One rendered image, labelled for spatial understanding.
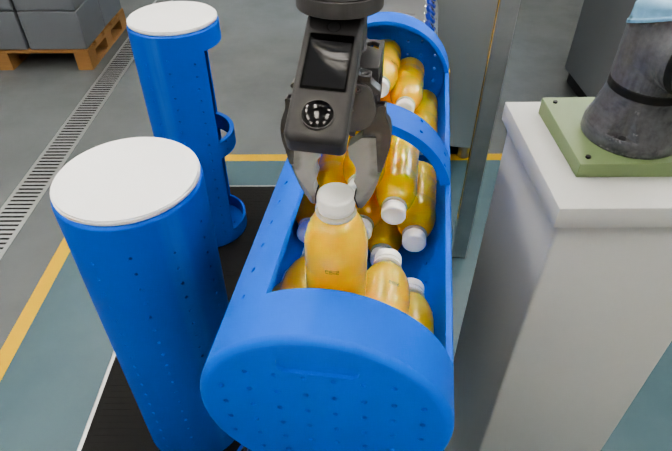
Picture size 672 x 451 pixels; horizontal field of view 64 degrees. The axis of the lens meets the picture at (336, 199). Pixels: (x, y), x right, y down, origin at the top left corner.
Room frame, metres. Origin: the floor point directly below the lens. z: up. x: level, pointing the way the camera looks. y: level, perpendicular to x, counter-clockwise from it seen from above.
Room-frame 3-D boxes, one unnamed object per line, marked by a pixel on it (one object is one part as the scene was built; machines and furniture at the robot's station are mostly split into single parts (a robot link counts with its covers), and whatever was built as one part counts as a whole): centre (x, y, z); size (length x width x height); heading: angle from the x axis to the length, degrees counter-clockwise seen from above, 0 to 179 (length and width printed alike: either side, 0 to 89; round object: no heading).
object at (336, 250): (0.42, 0.00, 1.22); 0.07 x 0.07 x 0.19
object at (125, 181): (0.83, 0.40, 1.03); 0.28 x 0.28 x 0.01
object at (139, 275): (0.83, 0.40, 0.59); 0.28 x 0.28 x 0.88
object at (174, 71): (1.67, 0.52, 0.59); 0.28 x 0.28 x 0.88
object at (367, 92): (0.44, 0.00, 1.46); 0.09 x 0.08 x 0.12; 171
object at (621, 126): (0.76, -0.48, 1.23); 0.15 x 0.15 x 0.10
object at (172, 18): (1.67, 0.52, 1.03); 0.28 x 0.28 x 0.01
